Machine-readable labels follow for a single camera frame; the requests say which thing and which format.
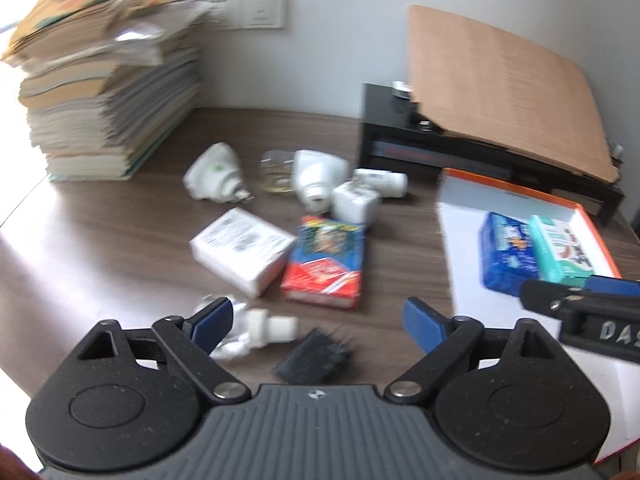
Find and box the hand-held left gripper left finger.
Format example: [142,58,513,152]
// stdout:
[75,297,251,407]

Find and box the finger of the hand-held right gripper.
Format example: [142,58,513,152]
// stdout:
[584,275,640,300]
[519,279,601,317]

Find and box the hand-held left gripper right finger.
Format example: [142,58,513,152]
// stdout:
[384,297,558,406]

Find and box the green and white cartoon box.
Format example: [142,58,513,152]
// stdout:
[529,214,601,288]

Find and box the blue cartoon packet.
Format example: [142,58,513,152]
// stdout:
[477,211,541,297]

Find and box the white night light clear bulb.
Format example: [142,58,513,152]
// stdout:
[192,296,300,363]

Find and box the orange and white cardboard box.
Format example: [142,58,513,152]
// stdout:
[434,167,626,463]

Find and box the white printed carton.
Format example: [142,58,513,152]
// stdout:
[189,207,297,297]

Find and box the black power adapter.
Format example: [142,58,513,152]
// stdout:
[272,327,353,386]

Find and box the red and blue card box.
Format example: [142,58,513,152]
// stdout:
[280,215,367,311]

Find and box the white cube power adapter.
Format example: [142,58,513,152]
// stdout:
[330,180,383,224]

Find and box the white plug with green mark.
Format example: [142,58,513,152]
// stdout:
[182,142,256,205]

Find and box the white pill bottle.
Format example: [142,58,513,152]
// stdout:
[352,167,408,198]

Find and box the clear glass bulb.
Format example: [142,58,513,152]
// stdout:
[257,149,297,195]

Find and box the white cone plug-in device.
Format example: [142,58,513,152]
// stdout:
[292,149,351,212]

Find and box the black monitor stand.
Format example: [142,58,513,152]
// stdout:
[359,82,626,228]

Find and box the wooden board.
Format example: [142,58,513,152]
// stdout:
[406,4,621,185]

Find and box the stack of papers and books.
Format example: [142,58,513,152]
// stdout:
[0,0,216,182]

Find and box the clear plastic bag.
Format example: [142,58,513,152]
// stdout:
[111,24,167,68]

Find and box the white wall socket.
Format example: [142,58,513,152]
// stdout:
[239,0,289,30]
[200,0,242,27]

